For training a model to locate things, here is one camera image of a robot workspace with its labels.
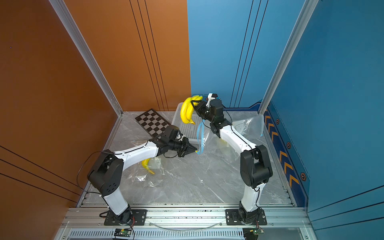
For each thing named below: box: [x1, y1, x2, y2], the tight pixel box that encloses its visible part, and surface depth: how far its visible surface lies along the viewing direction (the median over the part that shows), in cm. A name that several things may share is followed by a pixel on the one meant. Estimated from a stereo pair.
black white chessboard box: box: [135, 108, 172, 138], surface depth 112 cm
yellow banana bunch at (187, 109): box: [180, 95, 203, 125], surface depth 83 cm
